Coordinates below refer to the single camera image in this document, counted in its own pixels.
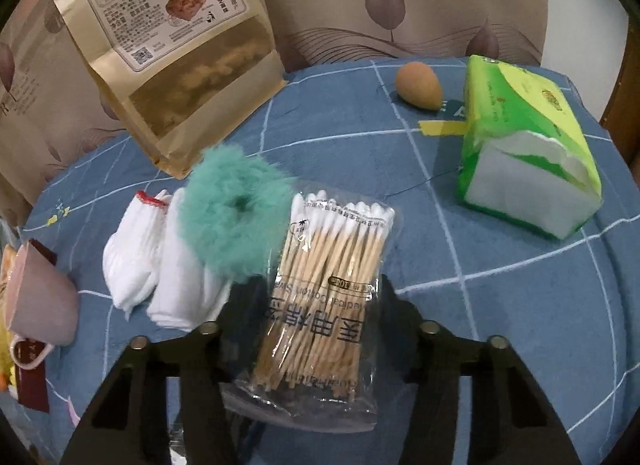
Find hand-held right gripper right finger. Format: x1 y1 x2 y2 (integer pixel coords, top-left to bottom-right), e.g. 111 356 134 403
377 272 583 465

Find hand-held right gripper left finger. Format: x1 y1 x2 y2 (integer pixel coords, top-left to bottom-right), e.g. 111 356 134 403
60 272 275 465

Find cotton swab packet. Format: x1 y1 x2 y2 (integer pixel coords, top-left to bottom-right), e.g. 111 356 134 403
220 190 397 433

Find tan egg-shaped makeup sponge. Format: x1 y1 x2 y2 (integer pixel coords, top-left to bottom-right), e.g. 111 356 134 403
396 62 445 111

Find teal fluffy scrunchie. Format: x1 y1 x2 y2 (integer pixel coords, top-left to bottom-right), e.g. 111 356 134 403
178 148 301 286

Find white glove red trim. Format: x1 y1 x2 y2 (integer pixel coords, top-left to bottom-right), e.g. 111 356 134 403
102 190 173 321

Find green tissue pack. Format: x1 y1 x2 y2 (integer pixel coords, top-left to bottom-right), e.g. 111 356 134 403
457 54 603 241

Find pink mug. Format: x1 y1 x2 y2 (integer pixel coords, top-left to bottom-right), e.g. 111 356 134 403
2 247 81 371

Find red tin box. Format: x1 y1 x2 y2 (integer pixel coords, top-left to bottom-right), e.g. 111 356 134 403
10 239 58 414

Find kraft paper snack bag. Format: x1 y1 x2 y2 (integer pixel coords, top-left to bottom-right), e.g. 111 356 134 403
51 0 288 180

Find brown wooden furniture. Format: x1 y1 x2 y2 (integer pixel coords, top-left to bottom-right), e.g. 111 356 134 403
600 10 640 171

